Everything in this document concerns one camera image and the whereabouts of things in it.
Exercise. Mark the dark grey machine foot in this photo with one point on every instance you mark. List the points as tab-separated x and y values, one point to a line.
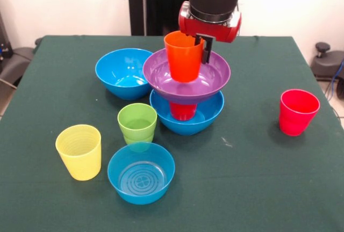
328	62
16	62

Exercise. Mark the small patterned blue bowl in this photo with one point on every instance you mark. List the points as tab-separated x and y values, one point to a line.
141	197

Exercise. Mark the green plastic cup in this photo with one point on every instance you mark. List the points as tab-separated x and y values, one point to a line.
137	122
134	142

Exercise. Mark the red plastic cup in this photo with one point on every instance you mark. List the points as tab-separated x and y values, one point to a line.
182	111

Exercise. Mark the pink plastic cup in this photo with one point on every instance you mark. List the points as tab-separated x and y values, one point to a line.
297	114

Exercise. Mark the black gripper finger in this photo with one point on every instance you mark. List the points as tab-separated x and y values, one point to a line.
207	52
198	40

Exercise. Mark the purple plastic bowl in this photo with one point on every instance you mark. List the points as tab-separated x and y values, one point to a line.
215	81

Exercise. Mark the yellow plastic cup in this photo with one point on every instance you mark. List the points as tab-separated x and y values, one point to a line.
80	159

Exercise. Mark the orange plastic cup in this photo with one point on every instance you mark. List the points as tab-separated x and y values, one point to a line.
184	60

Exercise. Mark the dark green tablecloth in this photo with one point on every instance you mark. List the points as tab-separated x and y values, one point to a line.
242	202

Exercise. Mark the large blue plastic bowl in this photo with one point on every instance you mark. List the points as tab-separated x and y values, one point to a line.
121	71
212	111

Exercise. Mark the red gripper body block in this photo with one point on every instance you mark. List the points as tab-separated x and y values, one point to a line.
215	30

